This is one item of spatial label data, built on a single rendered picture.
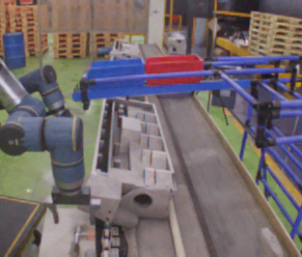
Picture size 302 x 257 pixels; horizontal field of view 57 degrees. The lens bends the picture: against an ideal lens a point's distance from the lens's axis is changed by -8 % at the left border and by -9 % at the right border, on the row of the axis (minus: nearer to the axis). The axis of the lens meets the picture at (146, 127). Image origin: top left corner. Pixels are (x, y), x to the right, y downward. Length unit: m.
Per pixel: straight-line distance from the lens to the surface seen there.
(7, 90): 1.05
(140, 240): 1.28
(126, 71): 1.54
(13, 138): 0.92
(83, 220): 1.30
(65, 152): 0.90
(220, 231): 1.36
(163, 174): 1.32
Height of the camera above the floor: 1.66
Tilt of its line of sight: 24 degrees down
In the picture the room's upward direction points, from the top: 3 degrees clockwise
